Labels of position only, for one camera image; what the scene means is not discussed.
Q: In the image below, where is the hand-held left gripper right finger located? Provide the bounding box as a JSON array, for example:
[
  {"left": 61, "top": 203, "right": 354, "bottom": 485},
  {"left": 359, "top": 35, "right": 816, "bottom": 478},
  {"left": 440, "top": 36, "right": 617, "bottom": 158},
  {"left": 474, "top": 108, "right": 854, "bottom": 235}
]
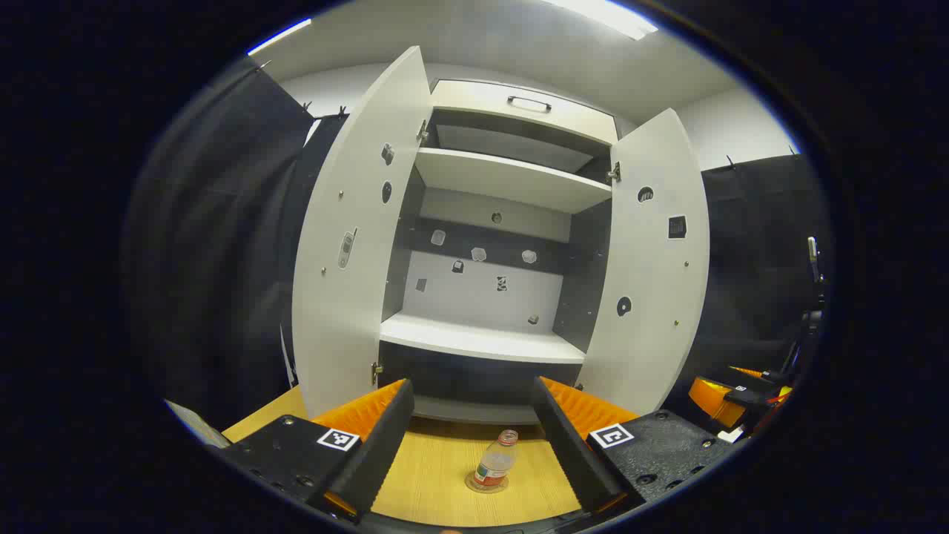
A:
[{"left": 531, "top": 376, "right": 742, "bottom": 516}]

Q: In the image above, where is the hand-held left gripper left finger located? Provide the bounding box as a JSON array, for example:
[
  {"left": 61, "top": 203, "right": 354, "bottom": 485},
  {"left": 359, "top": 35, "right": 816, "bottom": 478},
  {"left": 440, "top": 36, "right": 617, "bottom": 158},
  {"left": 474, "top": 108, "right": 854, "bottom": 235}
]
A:
[{"left": 215, "top": 378, "right": 416, "bottom": 524}]

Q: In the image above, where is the clear plastic bottle red label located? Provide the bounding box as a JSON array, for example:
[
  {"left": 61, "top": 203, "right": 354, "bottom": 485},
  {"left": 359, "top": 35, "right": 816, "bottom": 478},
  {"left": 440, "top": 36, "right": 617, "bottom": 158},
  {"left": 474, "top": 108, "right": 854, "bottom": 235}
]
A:
[{"left": 472, "top": 429, "right": 519, "bottom": 490}]

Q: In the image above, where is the white cabinet door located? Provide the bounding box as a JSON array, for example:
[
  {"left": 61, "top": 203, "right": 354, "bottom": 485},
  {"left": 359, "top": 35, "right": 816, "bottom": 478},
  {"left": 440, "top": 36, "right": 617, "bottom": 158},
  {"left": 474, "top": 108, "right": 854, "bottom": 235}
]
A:
[
  {"left": 577, "top": 109, "right": 710, "bottom": 416},
  {"left": 293, "top": 46, "right": 433, "bottom": 420}
]

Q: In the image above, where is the round brown coaster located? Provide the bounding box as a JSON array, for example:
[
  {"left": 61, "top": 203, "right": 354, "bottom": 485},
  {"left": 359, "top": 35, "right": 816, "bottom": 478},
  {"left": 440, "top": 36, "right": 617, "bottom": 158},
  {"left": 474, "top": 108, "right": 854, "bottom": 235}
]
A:
[{"left": 465, "top": 472, "right": 510, "bottom": 495}]

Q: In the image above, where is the white cabinet drawer black handle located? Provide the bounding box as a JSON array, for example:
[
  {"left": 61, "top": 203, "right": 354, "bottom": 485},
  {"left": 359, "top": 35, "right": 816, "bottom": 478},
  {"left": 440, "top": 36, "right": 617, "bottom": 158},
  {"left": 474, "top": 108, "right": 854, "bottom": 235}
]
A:
[{"left": 430, "top": 79, "right": 618, "bottom": 145}]

